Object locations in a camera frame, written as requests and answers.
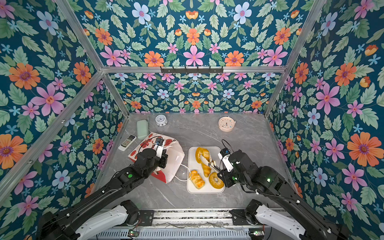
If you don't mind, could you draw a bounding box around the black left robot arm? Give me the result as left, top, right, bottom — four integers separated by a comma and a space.
36, 149, 168, 240

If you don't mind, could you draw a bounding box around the white round alarm clock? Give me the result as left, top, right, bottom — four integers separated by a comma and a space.
155, 115, 168, 127

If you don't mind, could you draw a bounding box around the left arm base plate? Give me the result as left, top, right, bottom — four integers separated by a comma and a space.
125, 210, 155, 227

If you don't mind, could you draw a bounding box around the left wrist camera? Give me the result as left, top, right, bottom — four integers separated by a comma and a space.
154, 137, 165, 158

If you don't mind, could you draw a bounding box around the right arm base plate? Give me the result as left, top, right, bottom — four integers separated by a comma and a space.
229, 209, 268, 226

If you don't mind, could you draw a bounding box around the white remote control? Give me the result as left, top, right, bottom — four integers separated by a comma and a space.
118, 135, 137, 152

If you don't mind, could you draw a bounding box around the braided fake bread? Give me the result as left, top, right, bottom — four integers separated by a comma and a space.
190, 170, 205, 190

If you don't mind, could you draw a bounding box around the green glasses case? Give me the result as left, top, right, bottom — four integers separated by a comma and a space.
137, 120, 149, 140

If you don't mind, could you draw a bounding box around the black hook rail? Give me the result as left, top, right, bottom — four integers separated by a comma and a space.
160, 67, 224, 74

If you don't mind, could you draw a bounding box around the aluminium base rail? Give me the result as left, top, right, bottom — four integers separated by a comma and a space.
89, 207, 317, 229

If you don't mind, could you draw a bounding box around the red white paper bag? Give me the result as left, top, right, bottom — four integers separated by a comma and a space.
129, 132, 185, 184

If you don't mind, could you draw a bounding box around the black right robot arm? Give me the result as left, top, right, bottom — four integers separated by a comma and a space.
195, 148, 350, 240

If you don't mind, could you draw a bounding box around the fake bagel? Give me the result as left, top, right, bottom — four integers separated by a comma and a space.
209, 172, 225, 189

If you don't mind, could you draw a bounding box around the yellow fake croissant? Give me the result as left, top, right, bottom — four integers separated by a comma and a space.
201, 164, 212, 178
195, 147, 211, 164

